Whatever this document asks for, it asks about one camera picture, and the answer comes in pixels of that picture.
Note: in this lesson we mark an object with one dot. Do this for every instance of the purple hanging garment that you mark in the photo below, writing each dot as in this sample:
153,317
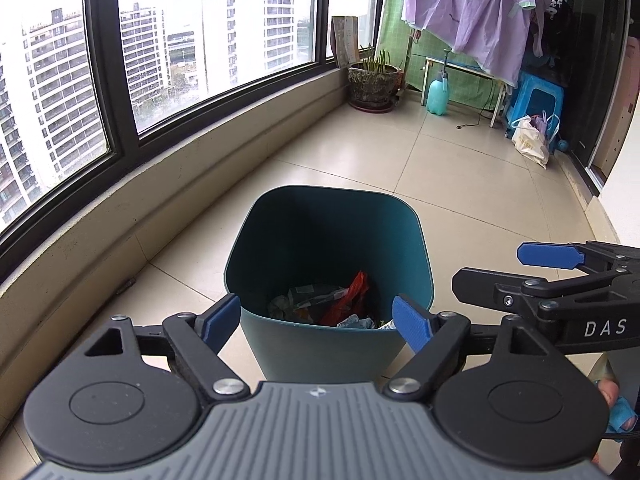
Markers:
493,33

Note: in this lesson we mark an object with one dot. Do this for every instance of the grey plastic bag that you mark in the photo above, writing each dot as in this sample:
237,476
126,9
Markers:
357,323

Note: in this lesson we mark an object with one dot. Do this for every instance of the red plastic bag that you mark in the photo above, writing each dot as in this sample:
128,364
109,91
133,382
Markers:
353,302

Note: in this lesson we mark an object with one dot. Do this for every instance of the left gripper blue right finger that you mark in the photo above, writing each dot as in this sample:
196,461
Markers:
436,341

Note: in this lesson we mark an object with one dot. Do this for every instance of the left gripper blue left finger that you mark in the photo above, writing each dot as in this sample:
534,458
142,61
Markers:
195,341

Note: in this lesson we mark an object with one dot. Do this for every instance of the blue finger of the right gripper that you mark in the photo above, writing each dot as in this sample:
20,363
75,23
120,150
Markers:
555,256
491,289

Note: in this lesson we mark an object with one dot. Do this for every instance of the potted green plant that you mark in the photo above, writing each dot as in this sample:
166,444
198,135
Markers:
373,83

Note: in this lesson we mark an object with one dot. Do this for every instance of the black window frame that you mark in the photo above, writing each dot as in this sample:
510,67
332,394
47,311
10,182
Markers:
90,89

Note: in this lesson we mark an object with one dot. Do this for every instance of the blue gloved right hand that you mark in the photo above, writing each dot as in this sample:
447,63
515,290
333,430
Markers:
622,418

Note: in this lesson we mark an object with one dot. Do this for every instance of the teal spray bottle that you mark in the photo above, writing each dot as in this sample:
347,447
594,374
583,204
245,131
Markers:
438,93

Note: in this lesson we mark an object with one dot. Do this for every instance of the dark green trash bin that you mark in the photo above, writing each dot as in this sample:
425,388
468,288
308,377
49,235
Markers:
304,235

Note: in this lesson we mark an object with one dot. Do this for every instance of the leaning wooden board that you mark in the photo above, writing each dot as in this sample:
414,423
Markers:
344,40

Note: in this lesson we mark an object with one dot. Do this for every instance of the blue plastic stool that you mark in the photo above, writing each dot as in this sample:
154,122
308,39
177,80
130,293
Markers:
536,96

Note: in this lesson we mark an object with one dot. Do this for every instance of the white metal rack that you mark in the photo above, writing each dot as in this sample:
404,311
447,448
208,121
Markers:
468,85

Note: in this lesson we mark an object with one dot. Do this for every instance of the green grid curtain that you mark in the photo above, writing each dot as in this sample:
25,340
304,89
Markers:
393,36

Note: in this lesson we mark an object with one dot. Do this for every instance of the cream tote bag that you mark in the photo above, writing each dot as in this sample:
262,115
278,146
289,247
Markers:
529,141

